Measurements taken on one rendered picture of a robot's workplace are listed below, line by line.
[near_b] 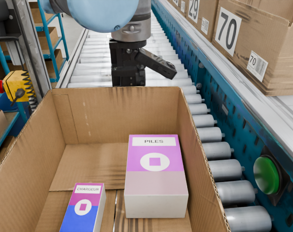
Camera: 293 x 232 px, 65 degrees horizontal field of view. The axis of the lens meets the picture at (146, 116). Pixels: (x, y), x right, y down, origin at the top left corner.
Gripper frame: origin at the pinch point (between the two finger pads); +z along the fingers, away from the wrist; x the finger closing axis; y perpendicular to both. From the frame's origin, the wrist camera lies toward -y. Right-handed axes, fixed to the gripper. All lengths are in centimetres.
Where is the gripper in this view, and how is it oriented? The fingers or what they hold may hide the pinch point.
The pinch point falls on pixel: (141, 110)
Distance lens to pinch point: 63.9
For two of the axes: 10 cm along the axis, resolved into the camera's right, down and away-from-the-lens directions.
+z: 0.0, 8.1, 5.8
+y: -10.0, 0.6, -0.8
